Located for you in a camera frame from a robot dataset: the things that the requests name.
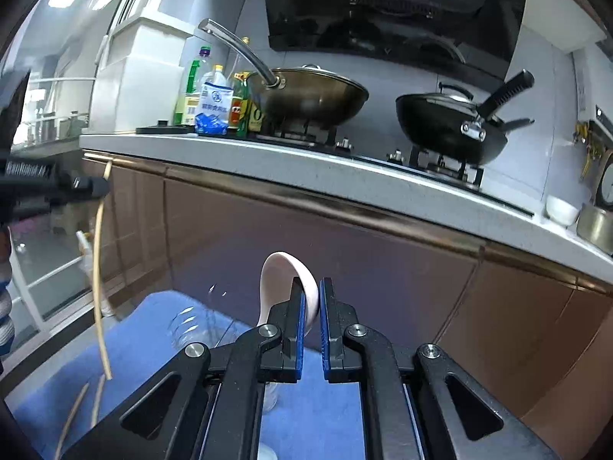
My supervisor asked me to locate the white bowl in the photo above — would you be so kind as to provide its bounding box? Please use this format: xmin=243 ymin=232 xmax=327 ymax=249
xmin=544 ymin=195 xmax=580 ymax=228

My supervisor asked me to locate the green cap bottle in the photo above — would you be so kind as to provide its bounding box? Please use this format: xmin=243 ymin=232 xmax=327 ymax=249
xmin=174 ymin=46 xmax=212 ymax=126

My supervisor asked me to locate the white water heater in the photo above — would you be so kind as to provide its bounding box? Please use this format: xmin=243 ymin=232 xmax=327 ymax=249
xmin=572 ymin=44 xmax=613 ymax=139

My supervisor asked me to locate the gas stove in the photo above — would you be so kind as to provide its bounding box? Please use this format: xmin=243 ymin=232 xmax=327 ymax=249
xmin=248 ymin=122 xmax=540 ymax=216

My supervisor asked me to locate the steel wok with handle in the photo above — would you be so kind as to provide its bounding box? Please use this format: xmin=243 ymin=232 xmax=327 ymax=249
xmin=198 ymin=18 xmax=369 ymax=129

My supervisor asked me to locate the bamboo chopstick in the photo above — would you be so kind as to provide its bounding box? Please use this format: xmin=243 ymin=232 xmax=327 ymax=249
xmin=91 ymin=160 xmax=115 ymax=381

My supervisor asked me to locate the steel pot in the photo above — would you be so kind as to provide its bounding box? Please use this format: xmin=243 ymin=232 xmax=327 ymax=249
xmin=577 ymin=204 xmax=613 ymax=255

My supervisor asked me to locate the black wok with lid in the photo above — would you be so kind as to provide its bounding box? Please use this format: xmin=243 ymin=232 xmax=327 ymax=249
xmin=396 ymin=70 xmax=535 ymax=166

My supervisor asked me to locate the dark sauce bottle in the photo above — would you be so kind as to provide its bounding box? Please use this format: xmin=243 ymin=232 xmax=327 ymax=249
xmin=228 ymin=52 xmax=254 ymax=137

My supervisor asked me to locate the black range hood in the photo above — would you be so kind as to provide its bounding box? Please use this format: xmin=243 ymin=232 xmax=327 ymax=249
xmin=265 ymin=0 xmax=526 ymax=88

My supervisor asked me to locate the white storage box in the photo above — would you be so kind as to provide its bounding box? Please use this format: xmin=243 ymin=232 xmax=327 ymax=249
xmin=89 ymin=10 xmax=195 ymax=134

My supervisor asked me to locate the blue towel mat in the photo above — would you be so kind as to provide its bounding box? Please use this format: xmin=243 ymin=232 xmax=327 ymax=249
xmin=10 ymin=289 xmax=370 ymax=460

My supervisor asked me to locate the blue label oil bottle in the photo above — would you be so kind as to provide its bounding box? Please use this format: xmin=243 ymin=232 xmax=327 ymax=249
xmin=194 ymin=64 xmax=233 ymax=135

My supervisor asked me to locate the clear plastic utensil holder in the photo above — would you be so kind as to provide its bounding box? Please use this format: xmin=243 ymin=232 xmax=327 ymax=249
xmin=167 ymin=282 xmax=280 ymax=412

